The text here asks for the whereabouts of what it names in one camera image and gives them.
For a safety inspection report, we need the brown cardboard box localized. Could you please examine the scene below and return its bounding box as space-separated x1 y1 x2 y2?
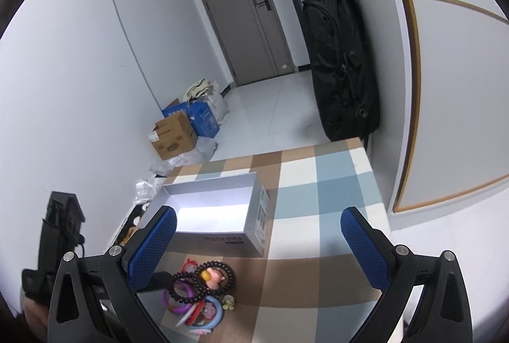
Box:
148 111 198 161

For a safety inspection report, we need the black large hanging bag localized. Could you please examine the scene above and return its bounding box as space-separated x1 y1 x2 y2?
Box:
303 0 380 141

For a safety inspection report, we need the left hand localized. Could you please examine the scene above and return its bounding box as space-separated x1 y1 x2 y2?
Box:
23 297 49 342

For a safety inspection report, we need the blue plastic bangle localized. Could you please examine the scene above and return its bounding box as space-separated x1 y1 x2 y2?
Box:
184 296 223 335

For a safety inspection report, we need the grey open cardboard box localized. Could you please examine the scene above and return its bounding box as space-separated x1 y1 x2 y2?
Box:
140 173 269 258

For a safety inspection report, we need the purple plastic bangle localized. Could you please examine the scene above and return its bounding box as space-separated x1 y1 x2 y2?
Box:
162 280 199 315

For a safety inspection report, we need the white wardrobe with wood trim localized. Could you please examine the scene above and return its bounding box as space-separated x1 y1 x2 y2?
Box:
394 0 508 213

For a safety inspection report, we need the pink pig figurine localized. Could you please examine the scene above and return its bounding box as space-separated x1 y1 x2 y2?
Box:
200 267 226 290

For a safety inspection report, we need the small green flower charm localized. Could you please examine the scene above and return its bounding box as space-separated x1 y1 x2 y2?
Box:
223 295 235 311

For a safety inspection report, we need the blue cardboard box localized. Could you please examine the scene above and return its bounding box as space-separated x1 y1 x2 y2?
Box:
162 100 220 138

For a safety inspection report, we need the dark bead bracelet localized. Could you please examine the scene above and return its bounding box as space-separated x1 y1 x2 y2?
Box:
171 271 209 305
192 261 237 292

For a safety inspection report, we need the red cartoon keychain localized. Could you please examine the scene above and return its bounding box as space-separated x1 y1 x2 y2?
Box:
180 258 199 273

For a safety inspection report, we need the plaid checkered tablecloth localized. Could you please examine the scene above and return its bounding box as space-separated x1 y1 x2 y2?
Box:
130 136 395 343

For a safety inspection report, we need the crumpled white plastic bag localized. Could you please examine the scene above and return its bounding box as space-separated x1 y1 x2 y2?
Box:
135 175 166 204

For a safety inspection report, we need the white bag with cloth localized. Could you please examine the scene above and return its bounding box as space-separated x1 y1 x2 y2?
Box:
183 78 229 125

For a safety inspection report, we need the grey plastic mailer bag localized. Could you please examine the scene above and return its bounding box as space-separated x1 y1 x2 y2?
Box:
149 136 218 177

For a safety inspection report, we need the grey room door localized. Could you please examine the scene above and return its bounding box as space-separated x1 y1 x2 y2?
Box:
202 0 296 86

